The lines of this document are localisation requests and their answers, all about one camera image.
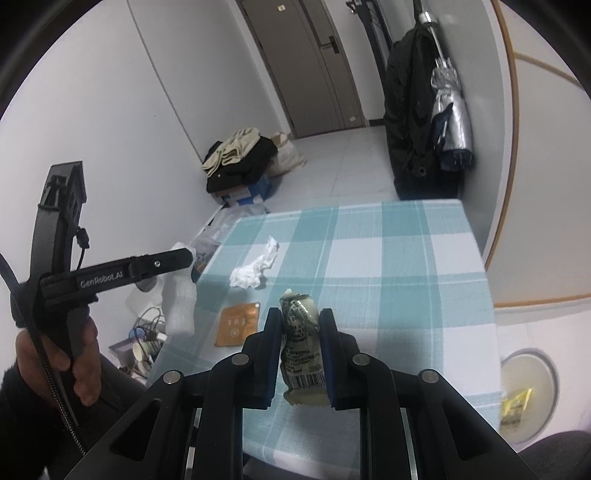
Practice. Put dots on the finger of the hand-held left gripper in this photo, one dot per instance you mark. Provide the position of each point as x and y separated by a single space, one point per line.
161 263

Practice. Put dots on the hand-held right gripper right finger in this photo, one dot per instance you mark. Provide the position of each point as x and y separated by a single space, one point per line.
328 355

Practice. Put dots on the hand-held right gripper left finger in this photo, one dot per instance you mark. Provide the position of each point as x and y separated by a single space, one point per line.
272 350

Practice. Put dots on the yellow clear snack bag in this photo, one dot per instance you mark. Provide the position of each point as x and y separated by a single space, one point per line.
300 346

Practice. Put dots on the orange paper packet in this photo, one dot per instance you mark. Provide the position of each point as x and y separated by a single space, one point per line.
235 325

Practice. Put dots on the yellow snack packet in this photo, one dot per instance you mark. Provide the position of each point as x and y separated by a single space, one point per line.
515 408

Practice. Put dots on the white round trash bin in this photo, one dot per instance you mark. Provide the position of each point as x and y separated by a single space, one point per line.
526 371

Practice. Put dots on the person's left forearm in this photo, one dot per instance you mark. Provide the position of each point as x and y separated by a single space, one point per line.
27 415

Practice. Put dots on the person's left hand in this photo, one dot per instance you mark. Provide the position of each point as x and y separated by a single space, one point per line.
85 369

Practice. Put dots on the white plastic bag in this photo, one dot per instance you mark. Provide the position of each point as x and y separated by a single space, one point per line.
180 300

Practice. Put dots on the crumpled white tissue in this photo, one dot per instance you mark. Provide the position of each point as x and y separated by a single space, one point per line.
249 276

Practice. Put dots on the grey plastic bag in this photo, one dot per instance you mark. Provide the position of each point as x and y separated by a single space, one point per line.
231 217

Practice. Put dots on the paper cup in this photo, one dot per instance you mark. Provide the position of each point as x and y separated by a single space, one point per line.
144 356

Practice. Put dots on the teal checked tablecloth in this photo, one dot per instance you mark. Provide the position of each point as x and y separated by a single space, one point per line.
392 277

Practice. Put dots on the blue cardboard box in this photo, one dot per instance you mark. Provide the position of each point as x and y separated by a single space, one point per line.
251 191

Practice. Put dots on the black clothes pile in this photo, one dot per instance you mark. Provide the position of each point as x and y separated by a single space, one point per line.
254 161

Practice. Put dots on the beige cloth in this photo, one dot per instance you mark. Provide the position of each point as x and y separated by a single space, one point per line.
235 143

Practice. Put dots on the beige tote bag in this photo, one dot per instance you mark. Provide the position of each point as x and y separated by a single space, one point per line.
288 154

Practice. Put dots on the grey door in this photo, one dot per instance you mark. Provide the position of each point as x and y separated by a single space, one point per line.
304 69

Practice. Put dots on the black hanging bag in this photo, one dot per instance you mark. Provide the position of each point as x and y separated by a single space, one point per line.
411 115

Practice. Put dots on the person's dark trouser leg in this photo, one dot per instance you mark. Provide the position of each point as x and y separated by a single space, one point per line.
563 457

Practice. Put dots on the silver folded umbrella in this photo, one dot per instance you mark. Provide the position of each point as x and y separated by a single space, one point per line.
450 120

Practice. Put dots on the white wardrobe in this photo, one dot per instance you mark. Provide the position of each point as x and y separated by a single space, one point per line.
545 184

